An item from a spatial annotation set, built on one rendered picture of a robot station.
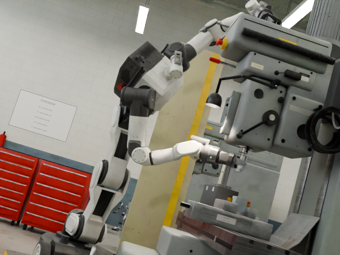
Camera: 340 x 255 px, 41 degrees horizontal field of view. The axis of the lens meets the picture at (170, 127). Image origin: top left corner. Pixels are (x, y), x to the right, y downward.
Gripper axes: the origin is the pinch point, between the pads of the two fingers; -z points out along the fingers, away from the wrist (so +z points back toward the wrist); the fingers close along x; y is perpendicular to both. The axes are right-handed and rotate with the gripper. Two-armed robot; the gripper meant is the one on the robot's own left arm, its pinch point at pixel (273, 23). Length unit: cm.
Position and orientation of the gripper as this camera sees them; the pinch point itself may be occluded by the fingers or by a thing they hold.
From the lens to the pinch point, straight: 240.0
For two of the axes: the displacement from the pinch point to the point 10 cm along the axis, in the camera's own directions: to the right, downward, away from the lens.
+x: -8.6, -3.2, -4.0
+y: 4.6, -8.2, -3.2
